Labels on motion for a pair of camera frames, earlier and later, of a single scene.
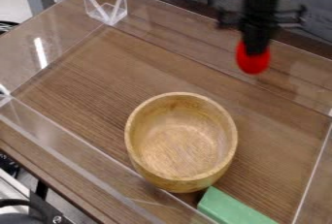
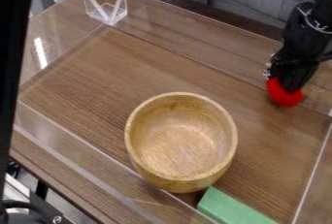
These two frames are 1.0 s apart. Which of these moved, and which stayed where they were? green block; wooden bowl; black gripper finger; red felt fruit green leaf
Moved: black gripper finger; red felt fruit green leaf
Stayed: wooden bowl; green block
